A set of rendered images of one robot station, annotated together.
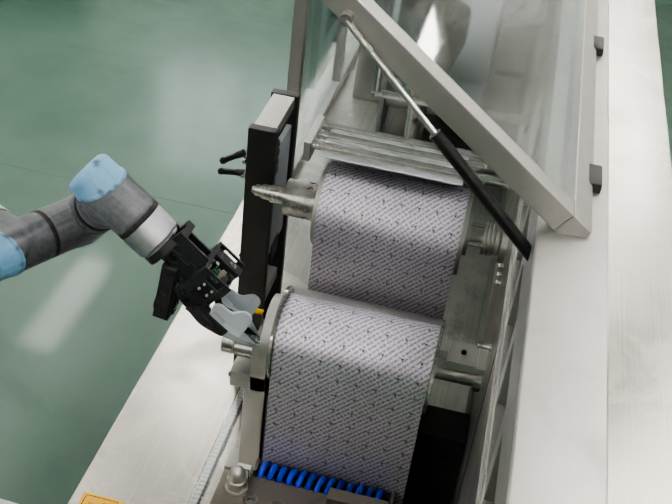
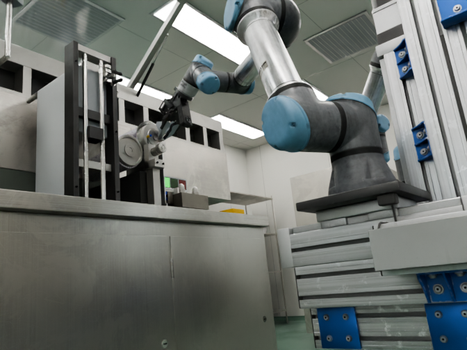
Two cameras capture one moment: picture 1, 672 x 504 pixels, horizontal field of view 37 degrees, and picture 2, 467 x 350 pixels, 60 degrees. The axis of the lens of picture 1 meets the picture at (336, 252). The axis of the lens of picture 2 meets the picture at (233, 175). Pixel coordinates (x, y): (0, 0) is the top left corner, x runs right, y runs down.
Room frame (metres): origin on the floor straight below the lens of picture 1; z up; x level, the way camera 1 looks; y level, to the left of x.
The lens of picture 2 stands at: (2.42, 1.08, 0.67)
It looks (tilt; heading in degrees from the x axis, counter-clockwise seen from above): 14 degrees up; 208
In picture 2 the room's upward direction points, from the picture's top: 6 degrees counter-clockwise
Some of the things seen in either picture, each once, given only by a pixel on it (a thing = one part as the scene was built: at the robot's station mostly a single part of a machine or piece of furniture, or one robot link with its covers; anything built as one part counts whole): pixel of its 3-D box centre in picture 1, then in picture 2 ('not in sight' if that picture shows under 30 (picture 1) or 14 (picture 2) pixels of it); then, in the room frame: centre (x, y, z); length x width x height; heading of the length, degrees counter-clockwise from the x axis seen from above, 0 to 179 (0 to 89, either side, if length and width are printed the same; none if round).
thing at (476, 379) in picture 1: (459, 372); not in sight; (1.17, -0.21, 1.25); 0.07 x 0.04 x 0.04; 82
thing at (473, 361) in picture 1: (467, 357); not in sight; (1.17, -0.22, 1.28); 0.06 x 0.05 x 0.02; 82
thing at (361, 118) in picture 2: not in sight; (348, 126); (1.50, 0.90, 0.98); 0.13 x 0.12 x 0.14; 143
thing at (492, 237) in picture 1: (486, 238); not in sight; (1.42, -0.24, 1.33); 0.07 x 0.07 x 0.07; 82
